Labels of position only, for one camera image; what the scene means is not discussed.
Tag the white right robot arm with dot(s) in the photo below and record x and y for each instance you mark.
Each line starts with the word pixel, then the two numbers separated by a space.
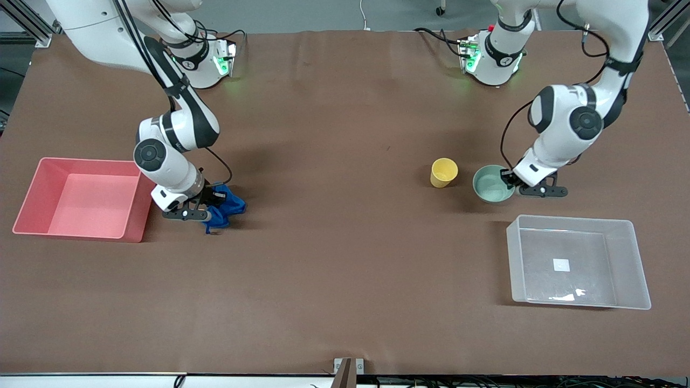
pixel 172 140

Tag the metal table edge bracket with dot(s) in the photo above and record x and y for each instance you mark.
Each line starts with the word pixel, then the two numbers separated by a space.
pixel 347 372

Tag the pink plastic bin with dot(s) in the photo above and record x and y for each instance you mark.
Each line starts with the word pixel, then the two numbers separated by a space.
pixel 86 199

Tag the yellow plastic cup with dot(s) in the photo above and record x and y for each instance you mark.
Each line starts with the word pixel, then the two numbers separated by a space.
pixel 443 172

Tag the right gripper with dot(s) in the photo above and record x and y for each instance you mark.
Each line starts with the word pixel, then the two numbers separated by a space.
pixel 214 194

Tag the white square label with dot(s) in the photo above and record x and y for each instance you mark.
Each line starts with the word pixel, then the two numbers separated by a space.
pixel 561 264

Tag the mint green bowl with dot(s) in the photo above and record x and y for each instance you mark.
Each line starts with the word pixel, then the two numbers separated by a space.
pixel 488 189

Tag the blue cloth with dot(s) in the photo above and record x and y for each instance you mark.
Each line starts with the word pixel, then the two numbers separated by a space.
pixel 232 206

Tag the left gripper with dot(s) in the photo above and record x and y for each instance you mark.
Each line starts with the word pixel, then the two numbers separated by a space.
pixel 508 176

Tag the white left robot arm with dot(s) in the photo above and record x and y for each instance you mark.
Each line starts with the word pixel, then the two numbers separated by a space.
pixel 571 118

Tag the brown table cover sheet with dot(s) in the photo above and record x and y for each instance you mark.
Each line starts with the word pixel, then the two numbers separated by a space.
pixel 345 269

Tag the aluminium frame post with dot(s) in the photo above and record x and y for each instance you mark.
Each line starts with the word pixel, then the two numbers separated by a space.
pixel 666 21
pixel 32 27

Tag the clear plastic bin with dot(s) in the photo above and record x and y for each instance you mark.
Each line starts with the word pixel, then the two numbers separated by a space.
pixel 577 264

